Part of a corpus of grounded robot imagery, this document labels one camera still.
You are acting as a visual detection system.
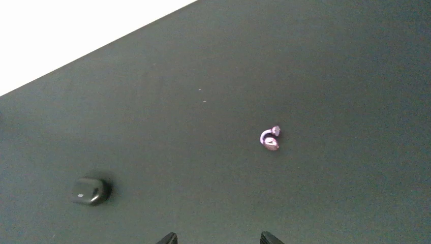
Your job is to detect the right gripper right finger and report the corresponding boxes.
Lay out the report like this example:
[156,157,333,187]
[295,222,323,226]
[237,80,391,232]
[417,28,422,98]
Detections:
[259,231,284,244]

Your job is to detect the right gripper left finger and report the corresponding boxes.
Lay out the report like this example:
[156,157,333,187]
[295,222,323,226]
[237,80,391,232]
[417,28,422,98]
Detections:
[156,232,178,244]

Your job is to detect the black earbud charging case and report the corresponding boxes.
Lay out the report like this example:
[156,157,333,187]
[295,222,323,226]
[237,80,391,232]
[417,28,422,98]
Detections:
[70,177,111,206]

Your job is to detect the purple earbud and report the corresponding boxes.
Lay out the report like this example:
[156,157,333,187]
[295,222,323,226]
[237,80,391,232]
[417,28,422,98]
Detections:
[259,126,281,151]

